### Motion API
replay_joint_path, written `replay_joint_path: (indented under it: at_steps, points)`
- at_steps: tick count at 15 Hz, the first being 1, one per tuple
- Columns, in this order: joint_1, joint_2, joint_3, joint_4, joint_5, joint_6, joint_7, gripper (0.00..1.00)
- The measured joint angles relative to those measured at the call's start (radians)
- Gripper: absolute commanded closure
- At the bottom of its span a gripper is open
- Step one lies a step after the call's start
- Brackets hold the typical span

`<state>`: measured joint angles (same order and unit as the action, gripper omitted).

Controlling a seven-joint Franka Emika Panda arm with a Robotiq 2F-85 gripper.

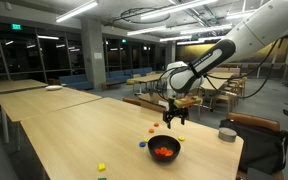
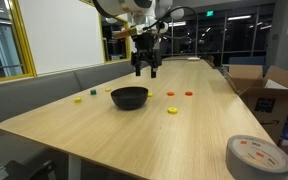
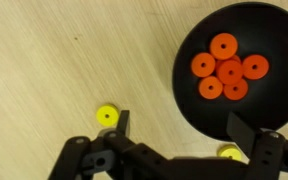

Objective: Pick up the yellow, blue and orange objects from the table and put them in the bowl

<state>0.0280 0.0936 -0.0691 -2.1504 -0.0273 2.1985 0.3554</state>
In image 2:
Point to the orange disc with hole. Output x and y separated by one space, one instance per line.
188 93
170 93

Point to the white paper sheet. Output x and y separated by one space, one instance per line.
275 84

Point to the long wooden table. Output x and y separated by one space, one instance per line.
177 58

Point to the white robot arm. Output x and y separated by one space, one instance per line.
117 6

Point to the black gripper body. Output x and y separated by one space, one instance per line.
146 45

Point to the yellow disc with hole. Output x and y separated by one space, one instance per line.
169 111

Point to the white table leg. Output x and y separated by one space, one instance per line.
74 168

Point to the large open cardboard box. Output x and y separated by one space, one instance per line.
277 130

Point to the blue sofa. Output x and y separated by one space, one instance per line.
247 60

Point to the yellow block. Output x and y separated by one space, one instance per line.
150 95
108 89
78 100

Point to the yellow framed window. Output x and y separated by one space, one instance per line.
102 43
26 50

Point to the white globe pendant lamp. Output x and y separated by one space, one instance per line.
166 3
160 13
178 14

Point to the white board panel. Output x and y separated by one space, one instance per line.
60 33

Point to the grey bench sofa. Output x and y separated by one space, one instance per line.
34 96

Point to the wooden camera mount plate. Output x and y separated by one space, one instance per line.
125 33

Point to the green block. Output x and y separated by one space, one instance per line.
93 92

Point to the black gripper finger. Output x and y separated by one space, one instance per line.
137 61
155 61

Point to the black bowl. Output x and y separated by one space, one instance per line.
129 100

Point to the wooden chair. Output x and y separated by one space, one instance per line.
210 60

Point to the grey duct tape roll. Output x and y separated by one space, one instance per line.
237 160

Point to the green exit sign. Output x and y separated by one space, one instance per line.
210 13

